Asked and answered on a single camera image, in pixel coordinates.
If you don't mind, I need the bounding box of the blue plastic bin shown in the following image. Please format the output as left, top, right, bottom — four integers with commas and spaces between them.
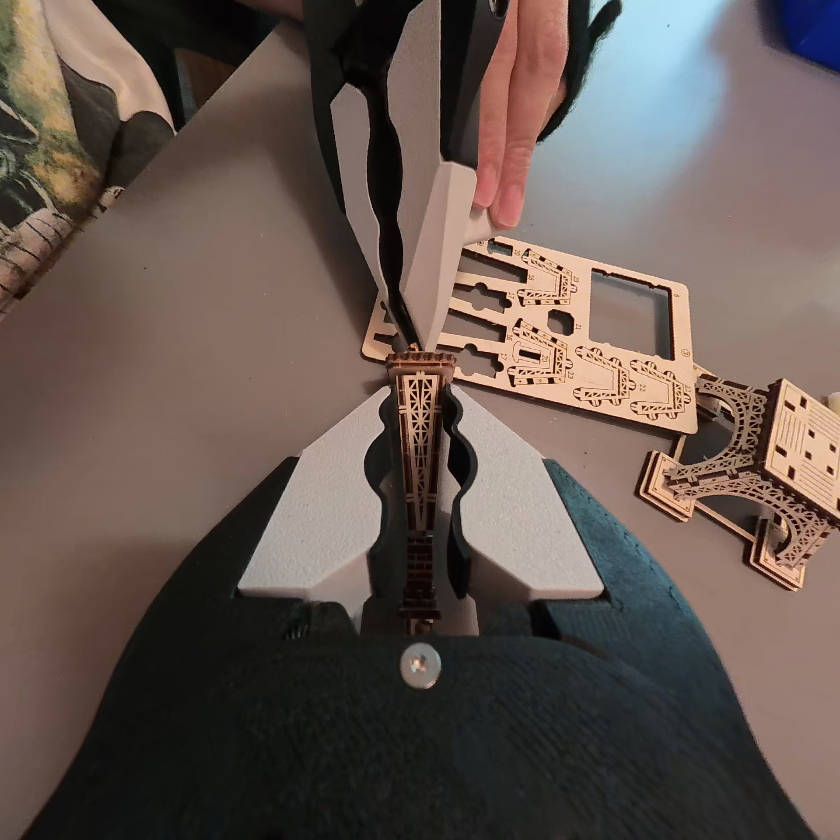
769, 0, 840, 70

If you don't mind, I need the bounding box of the wooden tower spire model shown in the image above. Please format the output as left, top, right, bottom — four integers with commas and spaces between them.
384, 350, 458, 636

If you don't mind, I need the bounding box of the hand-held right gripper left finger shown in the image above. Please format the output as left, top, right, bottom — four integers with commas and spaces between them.
236, 386, 396, 621

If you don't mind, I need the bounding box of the person's left hand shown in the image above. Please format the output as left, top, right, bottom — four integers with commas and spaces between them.
474, 0, 569, 229

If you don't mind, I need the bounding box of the wooden cut-out parts sheet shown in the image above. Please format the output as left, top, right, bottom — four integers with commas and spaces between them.
361, 235, 701, 436

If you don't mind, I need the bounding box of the wooden tower base model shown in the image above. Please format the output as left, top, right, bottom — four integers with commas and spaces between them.
634, 374, 840, 593

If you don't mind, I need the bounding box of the person's printed shirt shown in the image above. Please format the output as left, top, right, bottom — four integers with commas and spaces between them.
0, 0, 179, 319

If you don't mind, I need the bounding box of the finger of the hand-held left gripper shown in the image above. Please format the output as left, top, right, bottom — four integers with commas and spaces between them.
386, 0, 481, 352
330, 84, 421, 349

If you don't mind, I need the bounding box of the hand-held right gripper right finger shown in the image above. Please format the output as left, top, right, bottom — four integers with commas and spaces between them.
445, 386, 605, 602

